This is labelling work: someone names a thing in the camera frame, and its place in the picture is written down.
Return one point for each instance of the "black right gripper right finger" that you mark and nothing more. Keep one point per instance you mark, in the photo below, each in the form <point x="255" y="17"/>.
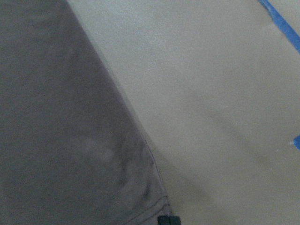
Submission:
<point x="175" y="220"/>

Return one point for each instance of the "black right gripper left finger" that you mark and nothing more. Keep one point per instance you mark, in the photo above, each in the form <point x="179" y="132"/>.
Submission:
<point x="163" y="220"/>

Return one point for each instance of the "dark brown t-shirt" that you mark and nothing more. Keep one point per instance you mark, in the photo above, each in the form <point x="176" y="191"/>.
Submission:
<point x="70" y="151"/>

